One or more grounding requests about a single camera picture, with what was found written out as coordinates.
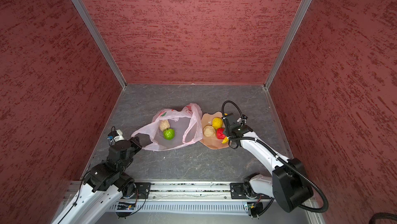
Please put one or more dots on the pink wavy bowl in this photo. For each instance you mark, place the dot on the pink wavy bowl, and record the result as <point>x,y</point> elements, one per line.
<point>212,142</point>

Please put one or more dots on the left corner aluminium post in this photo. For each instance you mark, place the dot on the left corner aluminium post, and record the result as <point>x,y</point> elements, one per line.
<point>85,16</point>

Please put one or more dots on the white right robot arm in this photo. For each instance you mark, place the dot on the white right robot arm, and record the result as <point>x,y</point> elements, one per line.
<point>286,184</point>

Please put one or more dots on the green fake fruit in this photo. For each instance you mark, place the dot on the green fake fruit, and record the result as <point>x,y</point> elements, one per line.
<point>169,134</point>

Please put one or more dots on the right corner aluminium post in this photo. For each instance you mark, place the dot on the right corner aluminium post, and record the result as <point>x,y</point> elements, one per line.
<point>297,20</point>

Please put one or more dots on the yellow fake lemon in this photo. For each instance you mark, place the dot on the yellow fake lemon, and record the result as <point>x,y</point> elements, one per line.
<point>217,123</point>

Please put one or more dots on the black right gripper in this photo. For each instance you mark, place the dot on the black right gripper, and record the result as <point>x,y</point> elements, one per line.
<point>226,131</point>

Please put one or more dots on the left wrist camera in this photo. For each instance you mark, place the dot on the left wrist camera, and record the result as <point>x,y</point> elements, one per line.
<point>115,136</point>

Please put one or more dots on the corner aluminium post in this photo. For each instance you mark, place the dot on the corner aluminium post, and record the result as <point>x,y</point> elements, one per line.
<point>85,16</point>
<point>297,20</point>

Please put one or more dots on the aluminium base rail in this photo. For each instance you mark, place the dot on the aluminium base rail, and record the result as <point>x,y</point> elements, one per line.
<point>196,197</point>

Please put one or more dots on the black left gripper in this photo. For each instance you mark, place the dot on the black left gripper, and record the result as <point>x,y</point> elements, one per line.
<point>136,143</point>

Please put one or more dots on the small cream fake pear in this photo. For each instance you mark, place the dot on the small cream fake pear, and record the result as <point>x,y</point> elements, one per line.
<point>164,125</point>

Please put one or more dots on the yellow fake banana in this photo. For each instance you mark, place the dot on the yellow fake banana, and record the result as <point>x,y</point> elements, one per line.
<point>225,140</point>

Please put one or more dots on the left circuit board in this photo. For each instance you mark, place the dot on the left circuit board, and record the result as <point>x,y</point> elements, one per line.
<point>123,206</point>

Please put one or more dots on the pink plastic bag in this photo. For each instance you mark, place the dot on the pink plastic bag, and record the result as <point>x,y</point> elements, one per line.
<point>185,123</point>

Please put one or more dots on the circuit board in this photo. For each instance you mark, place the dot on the circuit board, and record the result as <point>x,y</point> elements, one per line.
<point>123,206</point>
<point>254,209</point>

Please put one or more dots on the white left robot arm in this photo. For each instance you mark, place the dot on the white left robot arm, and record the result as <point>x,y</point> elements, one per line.
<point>103,185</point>

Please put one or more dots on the right circuit board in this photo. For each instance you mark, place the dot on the right circuit board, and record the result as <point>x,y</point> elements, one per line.
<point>254,209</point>

